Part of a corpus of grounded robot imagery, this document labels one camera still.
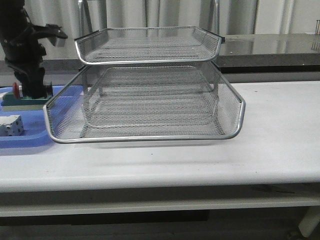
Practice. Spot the silver mesh tray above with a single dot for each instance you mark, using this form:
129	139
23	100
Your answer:
151	118
194	80
148	45

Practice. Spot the white circuit breaker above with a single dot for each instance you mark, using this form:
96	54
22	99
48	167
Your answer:
11	125

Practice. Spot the grey back counter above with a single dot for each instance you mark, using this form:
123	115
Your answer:
250	53

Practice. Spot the silver rack frame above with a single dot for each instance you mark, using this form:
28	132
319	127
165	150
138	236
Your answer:
163	13

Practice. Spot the white table leg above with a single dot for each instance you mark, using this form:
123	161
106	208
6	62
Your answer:
310	221

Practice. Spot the red emergency push button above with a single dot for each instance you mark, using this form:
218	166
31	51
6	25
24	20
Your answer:
21	91

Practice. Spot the green and beige switch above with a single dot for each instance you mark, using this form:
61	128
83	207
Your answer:
10	103

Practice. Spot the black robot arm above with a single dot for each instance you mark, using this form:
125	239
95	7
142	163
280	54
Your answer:
12	14

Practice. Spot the blue plastic tray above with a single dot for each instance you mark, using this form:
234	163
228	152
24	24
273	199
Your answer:
32	130

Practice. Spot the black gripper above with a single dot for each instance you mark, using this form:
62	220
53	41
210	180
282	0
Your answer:
24	54

